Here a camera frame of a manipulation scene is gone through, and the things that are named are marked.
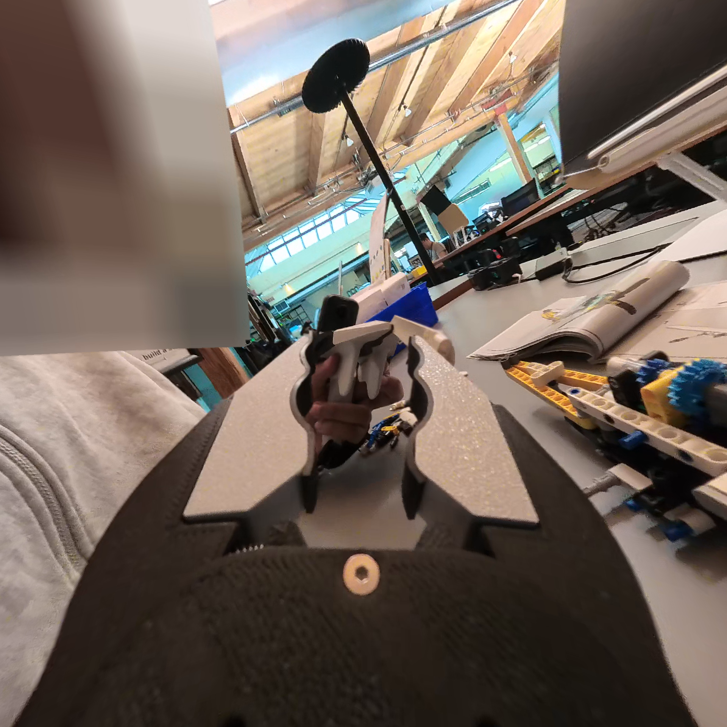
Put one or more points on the hanging black screen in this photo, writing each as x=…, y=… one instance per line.
x=436, y=200

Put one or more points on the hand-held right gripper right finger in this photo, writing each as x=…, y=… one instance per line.
x=471, y=454

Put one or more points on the person's grey hoodie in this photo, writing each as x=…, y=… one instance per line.
x=68, y=483

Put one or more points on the white cardboard box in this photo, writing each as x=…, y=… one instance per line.
x=386, y=292

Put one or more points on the white sign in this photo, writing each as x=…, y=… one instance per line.
x=170, y=358

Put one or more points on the tall white banner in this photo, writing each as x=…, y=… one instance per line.
x=379, y=244

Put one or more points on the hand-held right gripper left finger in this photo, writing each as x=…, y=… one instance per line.
x=250, y=454

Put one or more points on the black power adapter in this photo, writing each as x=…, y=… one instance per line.
x=554, y=266

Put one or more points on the open instruction booklet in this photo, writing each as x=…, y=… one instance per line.
x=568, y=329

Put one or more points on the blue plastic bin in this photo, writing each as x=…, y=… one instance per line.
x=414, y=304

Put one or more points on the black pole with round disc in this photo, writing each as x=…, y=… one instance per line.
x=335, y=76

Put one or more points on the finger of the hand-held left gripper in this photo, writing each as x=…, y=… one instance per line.
x=423, y=335

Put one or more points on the person's left hand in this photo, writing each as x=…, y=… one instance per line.
x=346, y=420

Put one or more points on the long wooden desk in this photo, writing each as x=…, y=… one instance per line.
x=613, y=179

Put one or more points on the black device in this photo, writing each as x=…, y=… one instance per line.
x=497, y=275

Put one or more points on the cardboard panel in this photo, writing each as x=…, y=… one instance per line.
x=454, y=217

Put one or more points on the pile of loose lego pieces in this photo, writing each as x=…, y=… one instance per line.
x=386, y=429

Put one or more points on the yellow and white lego model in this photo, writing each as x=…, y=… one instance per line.
x=625, y=420

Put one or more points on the dark monitor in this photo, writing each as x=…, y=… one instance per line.
x=625, y=68

